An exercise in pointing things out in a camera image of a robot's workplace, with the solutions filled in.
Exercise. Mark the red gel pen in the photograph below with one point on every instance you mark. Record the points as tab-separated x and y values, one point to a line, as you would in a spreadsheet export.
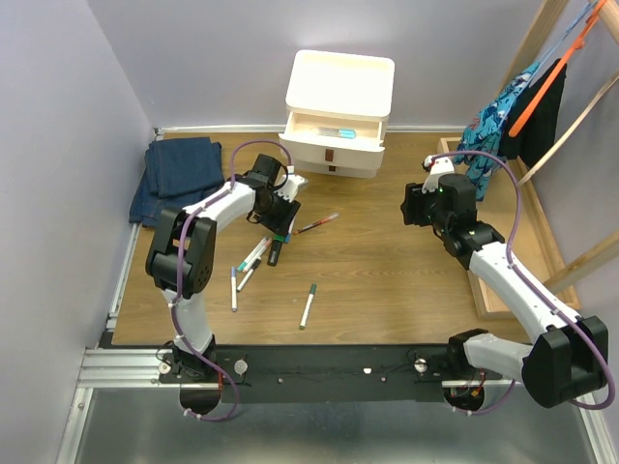
316	224

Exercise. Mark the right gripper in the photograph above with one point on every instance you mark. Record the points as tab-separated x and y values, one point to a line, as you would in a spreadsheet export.
414	196

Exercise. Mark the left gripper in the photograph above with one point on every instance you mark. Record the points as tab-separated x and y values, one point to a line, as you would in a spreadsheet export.
283	221

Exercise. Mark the black garment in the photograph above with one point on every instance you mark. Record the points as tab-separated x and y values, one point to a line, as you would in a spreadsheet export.
538	134

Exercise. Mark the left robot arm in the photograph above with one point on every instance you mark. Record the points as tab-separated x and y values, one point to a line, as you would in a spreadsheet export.
182	253

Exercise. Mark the dark green capped marker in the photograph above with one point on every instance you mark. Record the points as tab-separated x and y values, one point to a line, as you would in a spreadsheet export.
307	307

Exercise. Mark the pink capped white marker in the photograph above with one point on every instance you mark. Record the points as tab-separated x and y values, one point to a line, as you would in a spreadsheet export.
259	254

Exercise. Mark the light blue highlighter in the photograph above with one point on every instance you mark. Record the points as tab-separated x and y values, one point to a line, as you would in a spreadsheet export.
336	132

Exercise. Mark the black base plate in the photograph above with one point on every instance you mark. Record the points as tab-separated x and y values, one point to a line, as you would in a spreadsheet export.
253	374

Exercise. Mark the orange hanger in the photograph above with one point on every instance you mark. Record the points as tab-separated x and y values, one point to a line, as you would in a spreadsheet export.
578	44

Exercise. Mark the folded blue jeans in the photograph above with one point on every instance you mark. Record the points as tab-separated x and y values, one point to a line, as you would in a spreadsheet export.
178	172

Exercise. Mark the black capped white marker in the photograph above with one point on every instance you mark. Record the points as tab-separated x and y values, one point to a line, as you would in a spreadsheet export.
248	275

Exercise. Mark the aluminium rail frame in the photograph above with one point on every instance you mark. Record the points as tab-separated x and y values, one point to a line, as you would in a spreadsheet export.
377	281

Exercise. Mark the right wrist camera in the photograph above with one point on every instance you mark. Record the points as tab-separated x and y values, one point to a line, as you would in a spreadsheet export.
436	166

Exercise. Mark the teal capped white marker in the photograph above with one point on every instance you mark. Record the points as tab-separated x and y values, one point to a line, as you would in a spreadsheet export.
250	256

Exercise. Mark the drawer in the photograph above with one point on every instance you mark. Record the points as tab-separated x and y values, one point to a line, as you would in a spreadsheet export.
335	170
366	151

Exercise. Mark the white drawer unit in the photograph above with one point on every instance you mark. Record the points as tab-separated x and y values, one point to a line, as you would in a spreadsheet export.
341	85

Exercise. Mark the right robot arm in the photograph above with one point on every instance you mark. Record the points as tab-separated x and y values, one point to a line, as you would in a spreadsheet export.
566	356

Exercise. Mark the green black highlighter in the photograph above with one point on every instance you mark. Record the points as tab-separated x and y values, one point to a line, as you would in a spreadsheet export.
275	250

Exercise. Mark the blue patterned garment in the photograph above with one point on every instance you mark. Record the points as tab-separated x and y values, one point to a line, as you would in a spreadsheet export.
485	132

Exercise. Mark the purple capped white marker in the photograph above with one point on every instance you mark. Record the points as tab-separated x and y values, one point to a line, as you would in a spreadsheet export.
234	292

